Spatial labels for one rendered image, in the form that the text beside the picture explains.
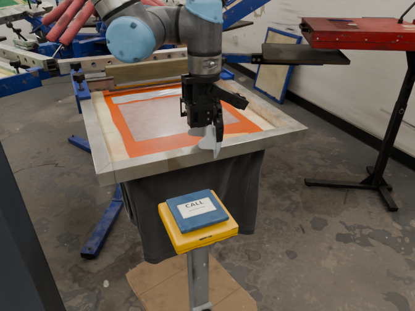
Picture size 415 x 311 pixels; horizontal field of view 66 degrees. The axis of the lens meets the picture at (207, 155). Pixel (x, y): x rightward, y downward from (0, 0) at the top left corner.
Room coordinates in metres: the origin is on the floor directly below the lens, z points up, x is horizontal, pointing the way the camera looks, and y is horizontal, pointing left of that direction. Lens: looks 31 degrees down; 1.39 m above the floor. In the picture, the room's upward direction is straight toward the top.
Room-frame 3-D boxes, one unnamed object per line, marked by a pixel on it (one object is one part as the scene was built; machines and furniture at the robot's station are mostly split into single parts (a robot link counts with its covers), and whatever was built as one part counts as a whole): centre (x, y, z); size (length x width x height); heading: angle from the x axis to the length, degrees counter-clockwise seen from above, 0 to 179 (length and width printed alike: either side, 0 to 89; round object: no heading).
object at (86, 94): (1.17, 0.48, 0.97); 0.30 x 0.05 x 0.07; 23
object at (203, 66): (0.70, 0.01, 1.20); 0.08 x 0.08 x 0.05
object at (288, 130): (1.06, 0.13, 0.97); 0.79 x 0.58 x 0.04; 23
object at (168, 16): (0.71, 0.11, 1.28); 0.11 x 0.11 x 0.08; 80
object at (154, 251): (0.79, 0.02, 0.74); 0.45 x 0.03 x 0.43; 113
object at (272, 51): (1.95, -0.12, 0.91); 1.34 x 0.40 x 0.08; 83
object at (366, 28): (1.86, -0.86, 1.06); 0.61 x 0.46 x 0.12; 83
